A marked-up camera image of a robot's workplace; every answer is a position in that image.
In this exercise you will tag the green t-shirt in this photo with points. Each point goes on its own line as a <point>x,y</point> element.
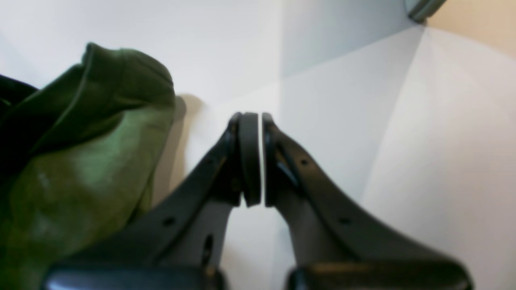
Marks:
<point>78,157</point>

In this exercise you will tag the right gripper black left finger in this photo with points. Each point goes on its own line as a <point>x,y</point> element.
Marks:
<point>178,244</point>

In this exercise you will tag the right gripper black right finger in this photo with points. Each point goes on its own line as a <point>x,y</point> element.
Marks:
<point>338,245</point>

